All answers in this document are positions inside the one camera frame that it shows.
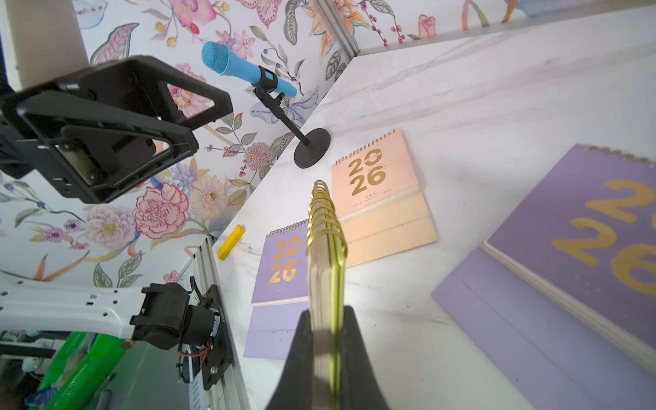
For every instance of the yellow marker block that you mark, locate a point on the yellow marker block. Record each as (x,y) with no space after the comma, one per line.
(230,243)

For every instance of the peach calendar left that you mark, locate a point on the peach calendar left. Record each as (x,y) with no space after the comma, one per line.
(379,201)

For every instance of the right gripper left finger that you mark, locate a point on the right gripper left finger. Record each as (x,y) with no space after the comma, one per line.
(295,387)

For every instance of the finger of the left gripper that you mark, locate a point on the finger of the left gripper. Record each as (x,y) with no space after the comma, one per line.
(140,84)
(135,148)

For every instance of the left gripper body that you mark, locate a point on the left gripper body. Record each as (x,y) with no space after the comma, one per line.
(53,128)

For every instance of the yellow-green calendar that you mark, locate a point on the yellow-green calendar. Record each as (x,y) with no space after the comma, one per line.
(327,250)

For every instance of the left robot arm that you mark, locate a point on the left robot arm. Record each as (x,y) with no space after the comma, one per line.
(165,316)

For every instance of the blue microphone on stand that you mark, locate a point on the blue microphone on stand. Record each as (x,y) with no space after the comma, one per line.
(271,91)

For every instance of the purple calendar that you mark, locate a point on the purple calendar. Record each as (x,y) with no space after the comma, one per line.
(561,296)
(280,294)

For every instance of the aluminium mounting rail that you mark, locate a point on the aluminium mounting rail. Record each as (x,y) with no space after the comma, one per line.
(216,379)

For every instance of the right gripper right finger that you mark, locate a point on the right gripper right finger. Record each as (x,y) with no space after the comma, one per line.
(359,388)

